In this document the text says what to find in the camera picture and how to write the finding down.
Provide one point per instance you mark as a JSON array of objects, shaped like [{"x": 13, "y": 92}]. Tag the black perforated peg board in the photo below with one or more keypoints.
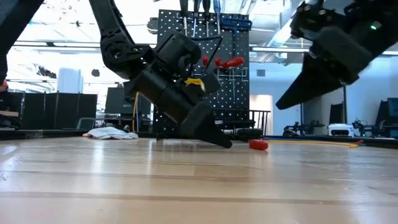
[{"x": 236, "y": 93}]

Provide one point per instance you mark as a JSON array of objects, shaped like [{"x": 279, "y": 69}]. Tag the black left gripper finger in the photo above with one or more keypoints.
[{"x": 202, "y": 124}]

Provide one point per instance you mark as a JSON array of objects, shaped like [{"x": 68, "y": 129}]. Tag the white box device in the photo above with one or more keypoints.
[{"x": 340, "y": 130}]

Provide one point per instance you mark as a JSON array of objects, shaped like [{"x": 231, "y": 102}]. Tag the black computer monitor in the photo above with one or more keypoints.
[{"x": 115, "y": 99}]

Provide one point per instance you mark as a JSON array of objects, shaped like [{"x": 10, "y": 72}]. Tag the grey office chair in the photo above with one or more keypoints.
[{"x": 85, "y": 123}]

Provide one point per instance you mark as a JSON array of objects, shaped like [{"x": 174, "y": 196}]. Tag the black aluminium rig frame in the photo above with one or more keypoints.
[{"x": 46, "y": 134}]

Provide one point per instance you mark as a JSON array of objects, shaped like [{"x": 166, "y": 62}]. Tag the white cylinder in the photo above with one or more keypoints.
[{"x": 70, "y": 81}]

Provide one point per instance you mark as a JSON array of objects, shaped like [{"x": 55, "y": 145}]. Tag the black background robot arm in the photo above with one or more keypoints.
[{"x": 298, "y": 127}]

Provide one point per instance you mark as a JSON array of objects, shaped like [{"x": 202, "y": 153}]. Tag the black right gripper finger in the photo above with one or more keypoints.
[{"x": 311, "y": 84}]

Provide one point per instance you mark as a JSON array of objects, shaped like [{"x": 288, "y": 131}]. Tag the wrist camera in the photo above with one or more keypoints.
[
  {"x": 174, "y": 49},
  {"x": 311, "y": 18}
]

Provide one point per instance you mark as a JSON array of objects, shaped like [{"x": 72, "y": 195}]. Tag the white work glove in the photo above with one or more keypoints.
[{"x": 109, "y": 133}]

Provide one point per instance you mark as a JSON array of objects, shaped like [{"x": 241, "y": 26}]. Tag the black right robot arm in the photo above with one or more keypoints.
[{"x": 385, "y": 28}]

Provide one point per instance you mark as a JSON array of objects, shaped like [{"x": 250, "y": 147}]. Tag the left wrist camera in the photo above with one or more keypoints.
[{"x": 174, "y": 49}]

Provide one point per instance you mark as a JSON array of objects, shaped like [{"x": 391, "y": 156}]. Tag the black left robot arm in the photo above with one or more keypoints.
[{"x": 115, "y": 40}]

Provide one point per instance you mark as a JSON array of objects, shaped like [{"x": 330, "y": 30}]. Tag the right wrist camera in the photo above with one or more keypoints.
[{"x": 311, "y": 18}]

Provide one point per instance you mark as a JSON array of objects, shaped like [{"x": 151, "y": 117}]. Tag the black office partition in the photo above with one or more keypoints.
[{"x": 56, "y": 109}]

